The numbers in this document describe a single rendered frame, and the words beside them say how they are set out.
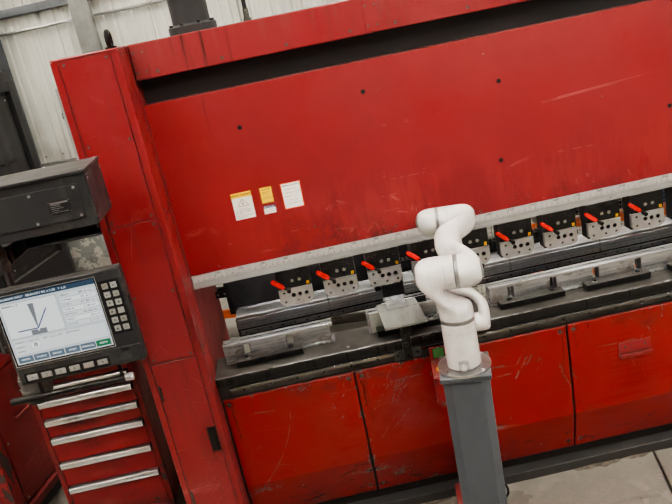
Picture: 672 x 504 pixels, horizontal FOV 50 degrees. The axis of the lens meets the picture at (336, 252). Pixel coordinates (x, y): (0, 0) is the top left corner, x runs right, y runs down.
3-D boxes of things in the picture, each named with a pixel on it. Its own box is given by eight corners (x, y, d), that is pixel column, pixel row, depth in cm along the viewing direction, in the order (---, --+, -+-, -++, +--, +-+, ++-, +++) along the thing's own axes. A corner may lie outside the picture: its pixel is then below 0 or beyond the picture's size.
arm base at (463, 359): (493, 375, 250) (486, 327, 244) (438, 381, 254) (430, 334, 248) (489, 350, 268) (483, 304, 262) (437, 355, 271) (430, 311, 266)
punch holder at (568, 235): (545, 250, 324) (542, 215, 319) (539, 244, 332) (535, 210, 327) (578, 243, 324) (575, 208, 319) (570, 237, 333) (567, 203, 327)
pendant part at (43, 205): (14, 422, 264) (-71, 200, 238) (34, 390, 288) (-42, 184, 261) (152, 391, 266) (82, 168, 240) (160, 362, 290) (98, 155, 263)
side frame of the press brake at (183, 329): (206, 569, 333) (48, 61, 261) (217, 462, 414) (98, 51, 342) (259, 557, 334) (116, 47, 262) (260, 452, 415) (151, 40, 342)
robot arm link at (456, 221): (438, 298, 248) (486, 292, 245) (433, 268, 242) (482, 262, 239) (435, 227, 291) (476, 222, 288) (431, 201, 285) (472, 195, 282)
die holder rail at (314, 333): (227, 365, 328) (222, 346, 325) (227, 359, 333) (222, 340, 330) (335, 341, 329) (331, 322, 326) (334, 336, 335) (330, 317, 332)
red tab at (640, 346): (621, 359, 330) (620, 345, 328) (619, 357, 332) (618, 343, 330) (653, 352, 331) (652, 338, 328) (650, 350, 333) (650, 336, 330)
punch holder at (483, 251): (458, 269, 323) (453, 234, 318) (453, 263, 331) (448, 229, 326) (491, 262, 323) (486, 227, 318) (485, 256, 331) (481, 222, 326)
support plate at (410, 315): (385, 331, 303) (385, 328, 302) (376, 307, 328) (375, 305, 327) (427, 321, 303) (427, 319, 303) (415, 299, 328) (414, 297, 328)
